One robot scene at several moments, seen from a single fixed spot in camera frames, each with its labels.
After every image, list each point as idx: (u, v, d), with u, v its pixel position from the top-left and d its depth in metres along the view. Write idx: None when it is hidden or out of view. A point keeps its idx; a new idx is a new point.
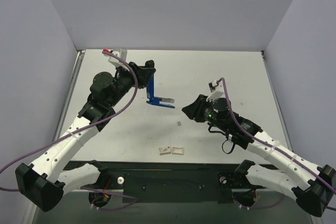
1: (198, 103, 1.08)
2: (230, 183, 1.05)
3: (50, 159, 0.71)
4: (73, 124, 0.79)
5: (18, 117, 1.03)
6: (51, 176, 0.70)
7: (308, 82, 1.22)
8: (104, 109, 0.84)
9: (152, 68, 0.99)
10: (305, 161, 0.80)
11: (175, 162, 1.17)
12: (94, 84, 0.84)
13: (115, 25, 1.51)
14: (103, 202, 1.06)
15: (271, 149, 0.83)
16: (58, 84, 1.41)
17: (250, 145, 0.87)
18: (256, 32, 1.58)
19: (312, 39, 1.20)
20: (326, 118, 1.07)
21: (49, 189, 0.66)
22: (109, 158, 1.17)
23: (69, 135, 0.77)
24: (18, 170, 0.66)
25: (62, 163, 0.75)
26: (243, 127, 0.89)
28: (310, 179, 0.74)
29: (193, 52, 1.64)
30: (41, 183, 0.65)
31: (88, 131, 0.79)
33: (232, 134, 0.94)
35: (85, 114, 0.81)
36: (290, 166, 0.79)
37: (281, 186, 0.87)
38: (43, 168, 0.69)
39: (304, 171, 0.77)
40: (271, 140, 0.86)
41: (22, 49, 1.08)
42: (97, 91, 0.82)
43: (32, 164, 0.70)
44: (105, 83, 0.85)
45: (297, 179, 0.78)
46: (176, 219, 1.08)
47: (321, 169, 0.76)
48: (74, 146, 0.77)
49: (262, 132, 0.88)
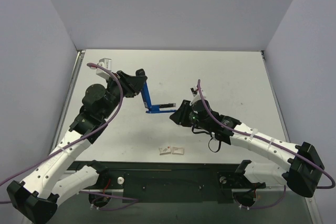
1: (182, 108, 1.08)
2: (230, 183, 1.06)
3: (41, 176, 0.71)
4: (64, 139, 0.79)
5: (18, 117, 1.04)
6: (42, 193, 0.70)
7: (308, 82, 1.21)
8: (96, 121, 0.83)
9: (143, 76, 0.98)
10: (283, 142, 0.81)
11: (176, 162, 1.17)
12: (86, 96, 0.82)
13: (115, 25, 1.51)
14: (103, 202, 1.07)
15: (250, 138, 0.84)
16: (58, 84, 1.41)
17: (231, 138, 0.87)
18: (257, 31, 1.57)
19: (313, 39, 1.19)
20: (326, 118, 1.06)
21: (40, 207, 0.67)
22: (109, 158, 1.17)
23: (60, 150, 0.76)
24: (9, 189, 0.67)
25: (54, 179, 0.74)
26: (223, 123, 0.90)
28: (290, 158, 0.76)
29: (193, 52, 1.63)
30: (32, 201, 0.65)
31: (79, 145, 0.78)
33: (215, 131, 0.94)
35: (76, 127, 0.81)
36: (269, 149, 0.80)
37: (275, 176, 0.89)
38: (34, 185, 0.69)
39: (283, 151, 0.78)
40: (250, 129, 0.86)
41: (22, 49, 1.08)
42: (90, 102, 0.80)
43: (23, 181, 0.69)
44: (98, 95, 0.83)
45: (279, 160, 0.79)
46: (176, 219, 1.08)
47: (299, 148, 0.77)
48: (65, 161, 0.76)
49: (241, 124, 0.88)
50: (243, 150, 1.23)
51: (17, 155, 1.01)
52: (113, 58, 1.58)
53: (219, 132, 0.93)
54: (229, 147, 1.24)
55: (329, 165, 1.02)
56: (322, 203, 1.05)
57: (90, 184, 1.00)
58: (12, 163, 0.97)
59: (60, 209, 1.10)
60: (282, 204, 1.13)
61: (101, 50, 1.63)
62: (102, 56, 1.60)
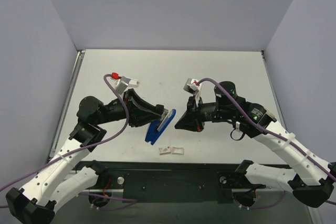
1: (190, 113, 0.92)
2: (230, 183, 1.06)
3: (40, 182, 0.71)
4: (64, 146, 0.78)
5: (19, 119, 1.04)
6: (41, 200, 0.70)
7: (308, 82, 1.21)
8: (94, 130, 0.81)
9: (156, 114, 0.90)
10: (316, 157, 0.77)
11: (176, 162, 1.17)
12: (80, 110, 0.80)
13: (115, 25, 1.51)
14: (103, 202, 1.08)
15: (285, 144, 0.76)
16: (59, 85, 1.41)
17: (262, 135, 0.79)
18: (257, 32, 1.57)
19: (313, 39, 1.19)
20: (326, 119, 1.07)
21: (38, 214, 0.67)
22: (110, 158, 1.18)
23: (60, 158, 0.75)
24: (8, 195, 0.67)
25: (53, 186, 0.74)
26: (256, 114, 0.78)
28: (322, 178, 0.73)
29: (193, 52, 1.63)
30: (30, 209, 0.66)
31: (79, 153, 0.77)
33: (240, 121, 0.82)
35: (76, 135, 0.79)
36: (302, 163, 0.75)
37: (279, 181, 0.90)
38: (33, 192, 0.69)
39: (316, 169, 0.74)
40: (285, 131, 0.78)
41: (23, 49, 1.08)
42: (84, 117, 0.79)
43: (23, 188, 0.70)
44: (92, 108, 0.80)
45: (307, 175, 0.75)
46: (176, 219, 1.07)
47: (332, 167, 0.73)
48: (64, 169, 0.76)
49: (275, 123, 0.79)
50: (244, 149, 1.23)
51: (17, 155, 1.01)
52: (113, 58, 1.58)
53: (244, 123, 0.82)
54: (229, 146, 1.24)
55: None
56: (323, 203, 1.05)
57: (90, 185, 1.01)
58: (12, 163, 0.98)
59: (60, 208, 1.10)
60: (282, 204, 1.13)
61: (101, 50, 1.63)
62: (102, 56, 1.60)
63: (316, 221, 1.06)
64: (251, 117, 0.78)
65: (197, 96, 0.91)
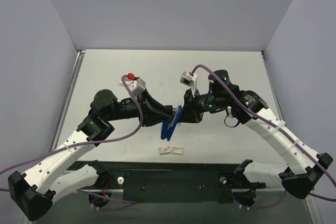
1: (188, 105, 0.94)
2: (230, 183, 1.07)
3: (42, 170, 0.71)
4: (71, 137, 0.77)
5: (19, 118, 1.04)
6: (41, 188, 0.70)
7: (308, 82, 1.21)
8: (103, 125, 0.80)
9: (166, 115, 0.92)
10: (306, 147, 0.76)
11: (175, 162, 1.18)
12: (94, 100, 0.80)
13: (115, 25, 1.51)
14: (103, 202, 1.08)
15: (274, 130, 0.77)
16: (59, 85, 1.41)
17: (252, 120, 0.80)
18: (257, 32, 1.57)
19: (312, 39, 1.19)
20: (325, 118, 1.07)
21: (37, 202, 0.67)
22: (111, 158, 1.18)
23: (64, 148, 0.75)
24: (10, 179, 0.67)
25: (55, 176, 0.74)
26: (249, 99, 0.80)
28: (308, 166, 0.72)
29: (193, 52, 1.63)
30: (29, 194, 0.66)
31: (84, 146, 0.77)
33: (232, 107, 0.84)
35: (84, 128, 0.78)
36: (290, 150, 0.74)
37: (271, 174, 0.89)
38: (34, 178, 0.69)
39: (304, 157, 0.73)
40: (275, 119, 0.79)
41: (22, 49, 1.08)
42: (97, 108, 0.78)
43: (25, 173, 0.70)
44: (105, 102, 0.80)
45: (293, 163, 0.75)
46: (176, 219, 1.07)
47: (320, 157, 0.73)
48: (68, 159, 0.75)
49: (267, 109, 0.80)
50: (244, 150, 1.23)
51: (17, 155, 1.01)
52: (113, 59, 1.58)
53: (236, 108, 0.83)
54: (230, 146, 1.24)
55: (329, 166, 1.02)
56: (323, 203, 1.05)
57: (90, 183, 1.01)
58: (12, 162, 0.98)
59: (60, 208, 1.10)
60: (283, 204, 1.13)
61: (100, 50, 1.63)
62: (102, 56, 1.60)
63: (316, 221, 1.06)
64: (243, 102, 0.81)
65: (192, 87, 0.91)
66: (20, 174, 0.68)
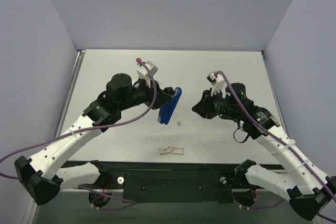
1: (203, 100, 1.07)
2: (230, 183, 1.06)
3: (48, 156, 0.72)
4: (76, 123, 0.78)
5: (18, 118, 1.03)
6: (46, 173, 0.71)
7: (308, 82, 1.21)
8: (111, 110, 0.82)
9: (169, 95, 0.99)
10: (315, 168, 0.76)
11: (175, 162, 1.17)
12: (112, 82, 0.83)
13: (115, 25, 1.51)
14: (103, 202, 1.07)
15: (283, 148, 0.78)
16: (59, 84, 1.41)
17: (262, 137, 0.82)
18: (257, 32, 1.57)
19: (312, 39, 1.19)
20: (325, 118, 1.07)
21: (41, 188, 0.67)
22: (111, 158, 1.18)
23: (70, 133, 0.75)
24: (17, 163, 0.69)
25: (61, 161, 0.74)
26: (260, 116, 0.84)
28: (316, 187, 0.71)
29: (193, 52, 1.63)
30: (35, 179, 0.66)
31: (90, 131, 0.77)
33: (244, 121, 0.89)
35: (90, 113, 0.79)
36: (297, 169, 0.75)
37: (277, 187, 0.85)
38: (40, 163, 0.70)
39: (312, 178, 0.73)
40: (286, 138, 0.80)
41: (22, 49, 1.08)
42: (114, 88, 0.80)
43: (31, 158, 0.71)
44: (122, 84, 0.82)
45: (301, 182, 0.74)
46: (176, 219, 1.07)
47: (329, 179, 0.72)
48: (73, 145, 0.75)
49: (279, 127, 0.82)
50: (245, 150, 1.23)
51: (17, 155, 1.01)
52: (113, 58, 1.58)
53: (248, 123, 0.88)
54: (230, 147, 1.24)
55: (329, 166, 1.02)
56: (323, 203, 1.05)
57: (90, 182, 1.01)
58: (12, 163, 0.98)
59: (59, 208, 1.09)
60: (283, 204, 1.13)
61: (100, 50, 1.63)
62: (102, 55, 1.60)
63: (316, 221, 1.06)
64: (255, 118, 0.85)
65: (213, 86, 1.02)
66: (25, 160, 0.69)
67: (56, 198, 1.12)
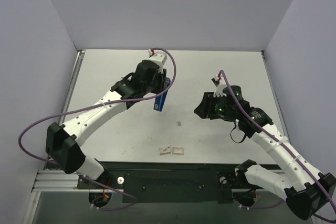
1: (205, 101, 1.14)
2: (230, 183, 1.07)
3: (81, 123, 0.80)
4: (106, 96, 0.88)
5: (19, 118, 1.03)
6: (79, 138, 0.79)
7: (308, 82, 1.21)
8: (136, 89, 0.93)
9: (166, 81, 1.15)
10: (308, 164, 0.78)
11: (175, 162, 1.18)
12: (142, 64, 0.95)
13: (115, 25, 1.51)
14: (103, 202, 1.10)
15: (276, 144, 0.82)
16: (58, 84, 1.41)
17: (256, 134, 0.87)
18: (257, 32, 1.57)
19: (312, 39, 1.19)
20: (325, 118, 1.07)
21: (75, 150, 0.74)
22: (111, 158, 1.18)
23: (101, 105, 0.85)
24: (50, 128, 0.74)
25: (90, 129, 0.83)
26: (254, 115, 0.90)
28: (307, 182, 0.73)
29: (193, 52, 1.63)
30: (70, 142, 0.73)
31: (118, 104, 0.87)
33: (240, 121, 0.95)
35: (117, 89, 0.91)
36: (290, 164, 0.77)
37: (276, 187, 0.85)
38: (74, 129, 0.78)
39: (304, 173, 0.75)
40: (279, 135, 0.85)
41: (22, 49, 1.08)
42: (144, 68, 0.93)
43: (65, 125, 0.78)
44: (150, 66, 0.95)
45: (294, 178, 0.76)
46: (176, 219, 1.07)
47: (322, 176, 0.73)
48: (103, 115, 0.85)
49: (272, 125, 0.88)
50: (245, 149, 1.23)
51: (17, 155, 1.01)
52: (113, 58, 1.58)
53: (243, 122, 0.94)
54: (230, 147, 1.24)
55: (329, 166, 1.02)
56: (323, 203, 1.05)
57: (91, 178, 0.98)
58: (12, 162, 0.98)
59: (59, 208, 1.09)
60: (282, 204, 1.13)
61: (101, 50, 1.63)
62: (102, 56, 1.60)
63: (315, 221, 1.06)
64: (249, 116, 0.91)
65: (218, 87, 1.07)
66: (59, 125, 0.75)
67: (56, 198, 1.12)
